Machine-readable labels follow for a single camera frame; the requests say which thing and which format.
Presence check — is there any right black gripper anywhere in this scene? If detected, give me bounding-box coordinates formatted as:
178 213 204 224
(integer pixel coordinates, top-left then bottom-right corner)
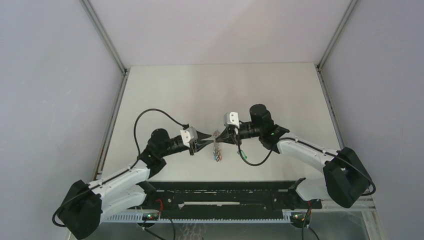
216 122 263 146

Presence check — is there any large keyring with key tags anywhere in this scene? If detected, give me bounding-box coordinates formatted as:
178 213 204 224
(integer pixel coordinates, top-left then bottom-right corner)
212 130 222 162

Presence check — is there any green key tag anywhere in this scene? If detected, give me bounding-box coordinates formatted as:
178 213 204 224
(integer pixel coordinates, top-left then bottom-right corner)
237 150 247 160

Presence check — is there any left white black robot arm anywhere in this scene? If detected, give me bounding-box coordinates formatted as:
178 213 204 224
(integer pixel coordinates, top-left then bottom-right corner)
52 127 214 240

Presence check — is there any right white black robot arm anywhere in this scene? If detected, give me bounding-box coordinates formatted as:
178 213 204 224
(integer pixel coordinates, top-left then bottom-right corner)
215 104 376 208

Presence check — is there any left circuit board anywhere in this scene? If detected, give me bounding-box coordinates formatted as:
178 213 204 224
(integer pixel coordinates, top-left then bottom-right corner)
141 212 160 222

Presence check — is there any circuit board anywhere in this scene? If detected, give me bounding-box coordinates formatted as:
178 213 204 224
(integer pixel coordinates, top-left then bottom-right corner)
290 213 310 229
141 212 160 222

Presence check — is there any right circuit board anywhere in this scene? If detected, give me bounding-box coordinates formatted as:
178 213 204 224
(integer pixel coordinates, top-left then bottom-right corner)
290 213 310 229

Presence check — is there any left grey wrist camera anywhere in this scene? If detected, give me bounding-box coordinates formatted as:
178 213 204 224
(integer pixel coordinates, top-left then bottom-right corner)
180 127 197 148

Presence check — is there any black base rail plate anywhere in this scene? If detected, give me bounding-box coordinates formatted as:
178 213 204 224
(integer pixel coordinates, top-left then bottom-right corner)
138 180 322 219

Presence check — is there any left black camera cable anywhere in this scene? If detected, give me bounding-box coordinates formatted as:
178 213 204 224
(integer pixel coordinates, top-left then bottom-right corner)
51 108 190 228

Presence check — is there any black camera cable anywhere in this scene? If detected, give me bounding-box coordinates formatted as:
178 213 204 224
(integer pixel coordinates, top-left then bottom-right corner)
235 127 377 197
51 108 190 228

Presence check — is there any right black camera cable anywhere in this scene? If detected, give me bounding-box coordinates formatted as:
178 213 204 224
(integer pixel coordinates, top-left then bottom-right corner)
235 127 377 197

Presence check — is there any left aluminium frame post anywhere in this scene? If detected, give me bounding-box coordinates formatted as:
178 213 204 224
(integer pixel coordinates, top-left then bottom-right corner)
79 0 128 180

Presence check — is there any aluminium frame post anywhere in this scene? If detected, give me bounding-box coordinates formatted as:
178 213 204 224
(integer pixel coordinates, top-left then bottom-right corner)
79 0 128 180
315 0 361 149

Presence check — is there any white slotted cable duct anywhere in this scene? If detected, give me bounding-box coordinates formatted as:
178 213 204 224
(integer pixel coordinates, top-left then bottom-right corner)
103 211 292 224

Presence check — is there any right aluminium frame post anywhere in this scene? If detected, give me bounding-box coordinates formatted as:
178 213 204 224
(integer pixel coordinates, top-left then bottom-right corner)
315 0 361 149

